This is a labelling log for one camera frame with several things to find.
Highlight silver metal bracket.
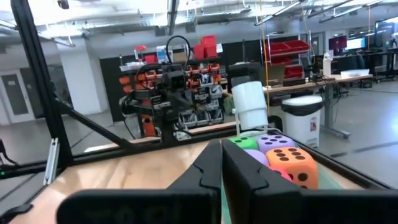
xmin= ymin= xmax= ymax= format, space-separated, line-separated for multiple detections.
xmin=43 ymin=138 xmax=60 ymax=187

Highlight orange foam die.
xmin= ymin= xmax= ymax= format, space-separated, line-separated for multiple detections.
xmin=266 ymin=146 xmax=320 ymax=190

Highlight rack with red bins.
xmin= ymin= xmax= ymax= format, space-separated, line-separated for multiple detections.
xmin=264 ymin=34 xmax=312 ymax=88

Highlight red foam die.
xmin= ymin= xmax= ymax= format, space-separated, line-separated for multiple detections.
xmin=269 ymin=166 xmax=295 ymax=183

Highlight white bottle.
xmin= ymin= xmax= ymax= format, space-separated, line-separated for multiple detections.
xmin=322 ymin=52 xmax=332 ymax=77

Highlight wooden top desk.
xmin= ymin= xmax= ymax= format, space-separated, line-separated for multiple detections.
xmin=264 ymin=73 xmax=374 ymax=140

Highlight black aluminium table frame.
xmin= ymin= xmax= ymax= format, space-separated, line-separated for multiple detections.
xmin=0 ymin=0 xmax=392 ymax=192

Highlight shelf with small parts bins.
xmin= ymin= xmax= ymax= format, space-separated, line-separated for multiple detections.
xmin=118 ymin=52 xmax=228 ymax=139

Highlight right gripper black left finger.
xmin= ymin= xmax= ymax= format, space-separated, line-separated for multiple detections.
xmin=57 ymin=139 xmax=223 ymax=224

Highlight white trash bin black liner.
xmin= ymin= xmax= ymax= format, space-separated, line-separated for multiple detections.
xmin=281 ymin=95 xmax=324 ymax=149

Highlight purple foam die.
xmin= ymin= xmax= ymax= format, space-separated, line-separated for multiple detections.
xmin=244 ymin=149 xmax=271 ymax=167
xmin=256 ymin=133 xmax=296 ymax=155

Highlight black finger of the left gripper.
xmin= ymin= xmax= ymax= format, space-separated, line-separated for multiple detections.
xmin=164 ymin=90 xmax=181 ymax=122
xmin=179 ymin=90 xmax=194 ymax=121

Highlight dark computer monitor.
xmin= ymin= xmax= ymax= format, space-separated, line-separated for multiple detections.
xmin=328 ymin=35 xmax=348 ymax=57

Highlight green foam die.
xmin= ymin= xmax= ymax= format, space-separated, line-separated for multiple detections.
xmin=228 ymin=136 xmax=259 ymax=151

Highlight red storage boxes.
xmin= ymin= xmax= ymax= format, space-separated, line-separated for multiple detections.
xmin=192 ymin=34 xmax=218 ymax=60

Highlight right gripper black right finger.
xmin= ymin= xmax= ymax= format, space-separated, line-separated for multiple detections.
xmin=221 ymin=139 xmax=398 ymax=224

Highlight black box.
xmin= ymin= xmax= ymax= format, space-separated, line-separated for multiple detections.
xmin=228 ymin=62 xmax=264 ymax=91

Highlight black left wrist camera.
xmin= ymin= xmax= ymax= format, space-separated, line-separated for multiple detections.
xmin=161 ymin=63 xmax=189 ymax=91

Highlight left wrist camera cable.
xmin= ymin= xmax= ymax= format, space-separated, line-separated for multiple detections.
xmin=165 ymin=35 xmax=192 ymax=68

